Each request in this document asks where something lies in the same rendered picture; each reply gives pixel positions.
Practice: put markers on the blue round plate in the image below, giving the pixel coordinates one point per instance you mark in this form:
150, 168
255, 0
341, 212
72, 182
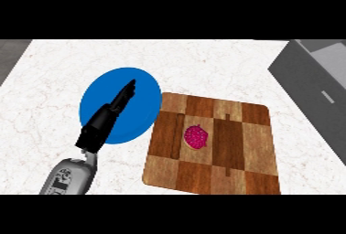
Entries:
139, 100

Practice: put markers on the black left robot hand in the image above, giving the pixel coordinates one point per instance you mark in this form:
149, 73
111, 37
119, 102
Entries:
102, 122

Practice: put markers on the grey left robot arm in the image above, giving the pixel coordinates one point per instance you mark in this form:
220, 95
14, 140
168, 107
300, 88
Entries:
66, 178

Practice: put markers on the wooden checkered cutting board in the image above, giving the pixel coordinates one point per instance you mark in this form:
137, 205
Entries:
224, 143

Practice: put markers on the magenta bell pepper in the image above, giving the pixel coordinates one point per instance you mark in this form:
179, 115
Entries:
195, 137

